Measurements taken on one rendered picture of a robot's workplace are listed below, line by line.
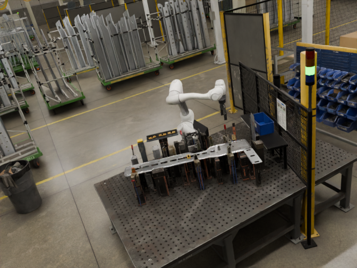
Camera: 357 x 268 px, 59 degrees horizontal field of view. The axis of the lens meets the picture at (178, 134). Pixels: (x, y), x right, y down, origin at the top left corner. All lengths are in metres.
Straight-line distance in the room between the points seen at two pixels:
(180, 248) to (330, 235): 1.76
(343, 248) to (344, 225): 0.32
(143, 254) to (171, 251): 0.25
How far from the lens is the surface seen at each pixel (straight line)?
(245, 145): 3.47
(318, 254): 3.71
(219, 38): 10.21
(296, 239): 3.81
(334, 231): 3.97
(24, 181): 5.09
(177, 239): 2.94
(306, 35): 7.53
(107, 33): 9.88
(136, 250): 2.96
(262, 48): 5.43
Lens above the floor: 2.76
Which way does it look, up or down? 27 degrees down
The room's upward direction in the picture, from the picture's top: 12 degrees counter-clockwise
